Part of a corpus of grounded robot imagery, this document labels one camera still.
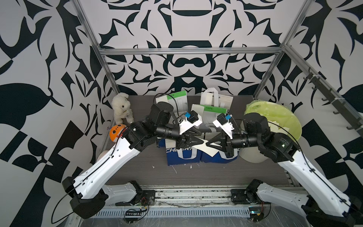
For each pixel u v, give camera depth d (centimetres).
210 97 87
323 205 39
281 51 91
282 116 76
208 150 57
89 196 38
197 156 75
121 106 91
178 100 89
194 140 51
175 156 74
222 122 50
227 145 49
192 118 46
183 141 48
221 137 52
